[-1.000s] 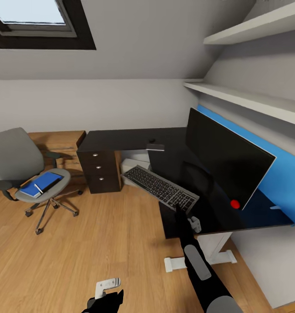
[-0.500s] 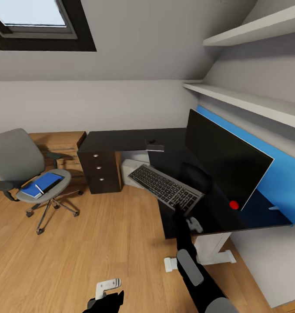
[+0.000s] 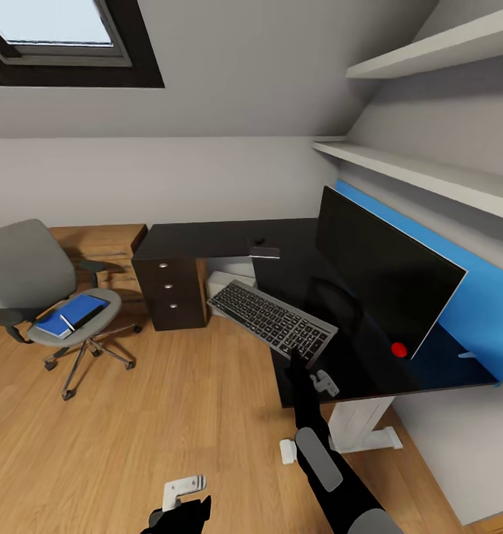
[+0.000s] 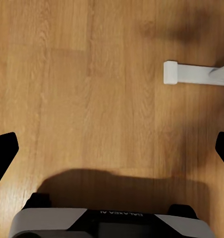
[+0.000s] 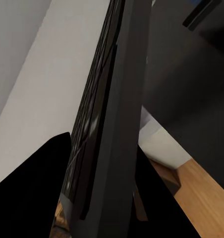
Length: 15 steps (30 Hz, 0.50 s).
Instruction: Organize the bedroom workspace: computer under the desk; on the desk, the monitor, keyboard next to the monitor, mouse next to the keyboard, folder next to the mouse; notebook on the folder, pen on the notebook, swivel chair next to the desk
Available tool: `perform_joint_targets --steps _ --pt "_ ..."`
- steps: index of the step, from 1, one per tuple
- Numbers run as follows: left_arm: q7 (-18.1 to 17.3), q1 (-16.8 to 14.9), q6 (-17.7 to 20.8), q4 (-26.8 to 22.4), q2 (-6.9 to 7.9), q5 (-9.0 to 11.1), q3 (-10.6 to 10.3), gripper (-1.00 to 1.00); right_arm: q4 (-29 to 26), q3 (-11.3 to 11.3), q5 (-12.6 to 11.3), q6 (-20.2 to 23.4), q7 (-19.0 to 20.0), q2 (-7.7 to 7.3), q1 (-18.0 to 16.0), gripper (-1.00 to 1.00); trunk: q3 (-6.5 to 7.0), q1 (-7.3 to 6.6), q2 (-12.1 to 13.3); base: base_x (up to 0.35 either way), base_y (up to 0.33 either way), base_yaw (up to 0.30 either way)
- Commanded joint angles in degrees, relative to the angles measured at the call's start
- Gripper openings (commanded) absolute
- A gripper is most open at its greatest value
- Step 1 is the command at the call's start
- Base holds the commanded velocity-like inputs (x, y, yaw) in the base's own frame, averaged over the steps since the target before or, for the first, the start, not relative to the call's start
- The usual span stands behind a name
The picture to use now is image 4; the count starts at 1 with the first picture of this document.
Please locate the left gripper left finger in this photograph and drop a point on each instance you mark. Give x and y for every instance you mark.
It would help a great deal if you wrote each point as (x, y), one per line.
(8, 150)

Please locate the desk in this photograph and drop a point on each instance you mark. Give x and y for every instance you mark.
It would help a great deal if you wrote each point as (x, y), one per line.
(174, 73)

